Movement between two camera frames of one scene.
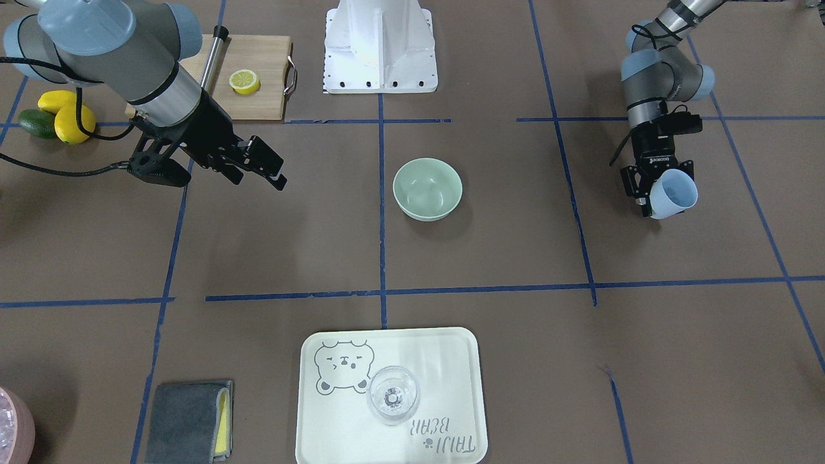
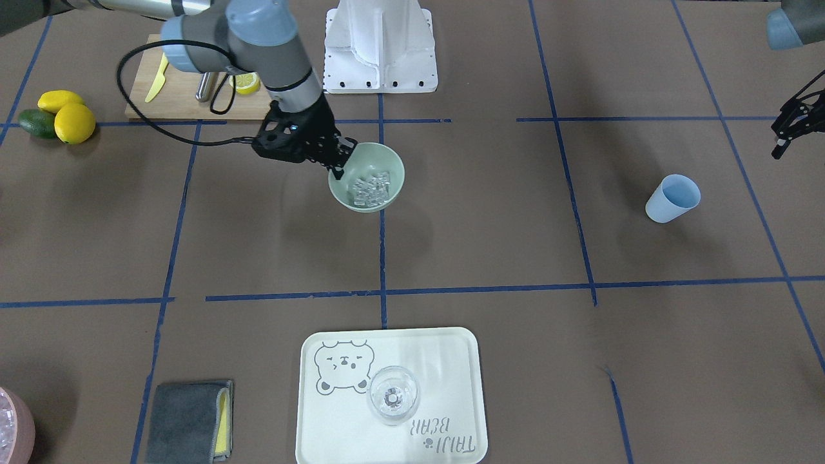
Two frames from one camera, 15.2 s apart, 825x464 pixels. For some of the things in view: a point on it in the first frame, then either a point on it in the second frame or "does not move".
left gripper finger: [633, 187] to [793, 122]
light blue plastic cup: [674, 191] does not move
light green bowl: [427, 189] to [372, 178]
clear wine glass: [392, 394] does not move
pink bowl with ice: [17, 436] does not move
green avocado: [38, 122] does not move
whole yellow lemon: [66, 127] does not move
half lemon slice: [244, 82] does not move
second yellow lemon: [53, 100] does not move
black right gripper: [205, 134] to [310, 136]
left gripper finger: [688, 166] to [797, 104]
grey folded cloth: [191, 423] does not move
